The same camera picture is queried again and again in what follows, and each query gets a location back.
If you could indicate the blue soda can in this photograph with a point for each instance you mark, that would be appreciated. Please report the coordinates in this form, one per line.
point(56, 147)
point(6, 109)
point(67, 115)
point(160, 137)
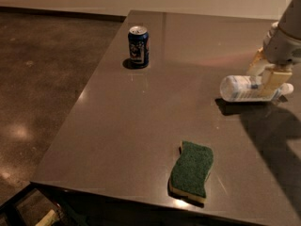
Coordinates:
point(138, 38)

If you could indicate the pale object under table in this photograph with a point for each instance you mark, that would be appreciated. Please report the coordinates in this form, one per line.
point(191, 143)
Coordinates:
point(49, 219)

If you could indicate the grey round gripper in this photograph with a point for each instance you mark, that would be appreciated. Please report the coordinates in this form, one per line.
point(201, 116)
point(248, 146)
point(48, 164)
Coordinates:
point(281, 49)

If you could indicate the clear blue plastic bottle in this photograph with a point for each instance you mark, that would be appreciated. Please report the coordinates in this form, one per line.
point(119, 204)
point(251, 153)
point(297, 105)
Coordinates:
point(243, 88)

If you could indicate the green yellow sponge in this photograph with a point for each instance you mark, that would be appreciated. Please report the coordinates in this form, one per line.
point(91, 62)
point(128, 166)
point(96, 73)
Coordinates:
point(190, 172)

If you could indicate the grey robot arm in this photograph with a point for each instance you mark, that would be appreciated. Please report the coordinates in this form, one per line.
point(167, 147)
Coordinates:
point(290, 22)

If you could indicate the dark table frame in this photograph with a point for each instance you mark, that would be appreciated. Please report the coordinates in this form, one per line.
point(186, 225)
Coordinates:
point(32, 203)

